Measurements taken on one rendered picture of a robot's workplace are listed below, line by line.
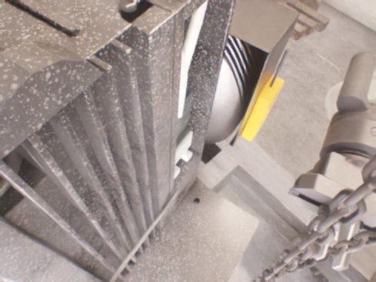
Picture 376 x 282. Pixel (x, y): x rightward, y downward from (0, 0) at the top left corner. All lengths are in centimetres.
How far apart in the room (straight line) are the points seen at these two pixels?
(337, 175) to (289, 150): 186
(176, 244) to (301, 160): 150
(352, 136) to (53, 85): 34
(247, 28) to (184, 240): 63
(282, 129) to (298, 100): 35
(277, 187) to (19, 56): 118
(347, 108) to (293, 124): 194
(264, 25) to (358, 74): 17
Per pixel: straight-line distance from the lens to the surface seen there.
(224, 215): 95
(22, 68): 21
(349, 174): 40
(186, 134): 68
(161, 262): 90
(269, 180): 131
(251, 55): 64
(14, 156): 33
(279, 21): 56
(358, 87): 45
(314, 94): 267
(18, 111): 22
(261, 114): 65
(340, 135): 42
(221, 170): 127
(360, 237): 32
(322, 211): 39
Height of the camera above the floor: 179
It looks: 58 degrees down
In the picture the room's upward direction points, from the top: 9 degrees clockwise
